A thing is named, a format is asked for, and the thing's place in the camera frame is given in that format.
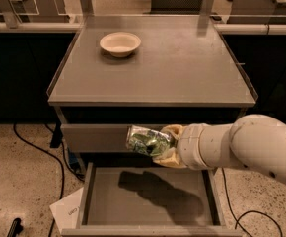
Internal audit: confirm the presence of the grey drawer cabinet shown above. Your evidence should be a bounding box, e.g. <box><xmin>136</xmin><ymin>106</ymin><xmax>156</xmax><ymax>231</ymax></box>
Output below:
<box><xmin>45</xmin><ymin>14</ymin><xmax>259</xmax><ymax>237</ymax></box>

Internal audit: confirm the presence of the black cable floor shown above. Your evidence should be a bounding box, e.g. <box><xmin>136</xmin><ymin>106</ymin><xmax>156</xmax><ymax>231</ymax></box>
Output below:
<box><xmin>12</xmin><ymin>122</ymin><xmax>86</xmax><ymax>237</ymax></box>
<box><xmin>220</xmin><ymin>167</ymin><xmax>284</xmax><ymax>237</ymax></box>

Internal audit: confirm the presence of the grey upper drawer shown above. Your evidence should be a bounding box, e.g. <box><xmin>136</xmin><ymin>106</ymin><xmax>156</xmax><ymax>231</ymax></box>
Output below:
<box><xmin>59</xmin><ymin>123</ymin><xmax>243</xmax><ymax>154</ymax></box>

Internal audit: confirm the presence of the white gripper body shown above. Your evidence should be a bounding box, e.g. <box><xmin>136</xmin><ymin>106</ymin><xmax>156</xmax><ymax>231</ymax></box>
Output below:
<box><xmin>176</xmin><ymin>122</ymin><xmax>214</xmax><ymax>170</ymax></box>

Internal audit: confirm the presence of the white paper sheet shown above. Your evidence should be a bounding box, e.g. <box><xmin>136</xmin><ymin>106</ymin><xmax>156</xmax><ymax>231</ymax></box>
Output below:
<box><xmin>49</xmin><ymin>188</ymin><xmax>83</xmax><ymax>232</ymax></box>

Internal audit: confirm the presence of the black cable left floor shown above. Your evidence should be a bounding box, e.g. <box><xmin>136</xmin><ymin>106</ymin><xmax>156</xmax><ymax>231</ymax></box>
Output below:
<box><xmin>12</xmin><ymin>122</ymin><xmax>86</xmax><ymax>237</ymax></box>

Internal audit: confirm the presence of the black object on floor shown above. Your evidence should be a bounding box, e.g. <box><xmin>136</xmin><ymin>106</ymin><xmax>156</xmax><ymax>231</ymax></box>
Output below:
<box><xmin>7</xmin><ymin>217</ymin><xmax>23</xmax><ymax>237</ymax></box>

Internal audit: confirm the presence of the white paper bowl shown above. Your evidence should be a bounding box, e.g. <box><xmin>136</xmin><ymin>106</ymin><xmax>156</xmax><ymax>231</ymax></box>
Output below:
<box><xmin>100</xmin><ymin>32</ymin><xmax>141</xmax><ymax>58</ymax></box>

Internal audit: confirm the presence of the grey background desk right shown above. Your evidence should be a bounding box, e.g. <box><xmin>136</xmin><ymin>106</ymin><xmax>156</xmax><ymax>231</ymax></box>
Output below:
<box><xmin>227</xmin><ymin>0</ymin><xmax>286</xmax><ymax>25</ymax></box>

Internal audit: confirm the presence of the open grey middle drawer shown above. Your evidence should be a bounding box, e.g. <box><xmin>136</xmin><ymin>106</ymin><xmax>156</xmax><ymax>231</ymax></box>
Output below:
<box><xmin>62</xmin><ymin>164</ymin><xmax>243</xmax><ymax>237</ymax></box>

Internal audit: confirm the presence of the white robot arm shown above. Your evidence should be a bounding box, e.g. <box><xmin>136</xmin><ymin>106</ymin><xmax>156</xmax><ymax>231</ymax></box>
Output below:
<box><xmin>153</xmin><ymin>115</ymin><xmax>286</xmax><ymax>185</ymax></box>

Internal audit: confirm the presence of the black cable right floor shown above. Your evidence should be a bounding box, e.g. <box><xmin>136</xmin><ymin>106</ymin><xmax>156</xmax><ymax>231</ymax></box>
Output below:
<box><xmin>220</xmin><ymin>167</ymin><xmax>284</xmax><ymax>237</ymax></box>

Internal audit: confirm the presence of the white horizontal rail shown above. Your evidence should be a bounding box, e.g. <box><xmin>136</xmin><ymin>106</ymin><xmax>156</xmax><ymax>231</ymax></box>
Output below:
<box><xmin>0</xmin><ymin>22</ymin><xmax>286</xmax><ymax>35</ymax></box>

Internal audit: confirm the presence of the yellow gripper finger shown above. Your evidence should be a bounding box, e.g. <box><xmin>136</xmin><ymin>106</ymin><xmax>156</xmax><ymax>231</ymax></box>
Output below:
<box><xmin>152</xmin><ymin>147</ymin><xmax>186</xmax><ymax>169</ymax></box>
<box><xmin>161</xmin><ymin>124</ymin><xmax>184</xmax><ymax>141</ymax></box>

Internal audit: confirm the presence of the crushed green can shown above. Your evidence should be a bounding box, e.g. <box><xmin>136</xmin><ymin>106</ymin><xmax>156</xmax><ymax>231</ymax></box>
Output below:
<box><xmin>126</xmin><ymin>125</ymin><xmax>176</xmax><ymax>157</ymax></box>

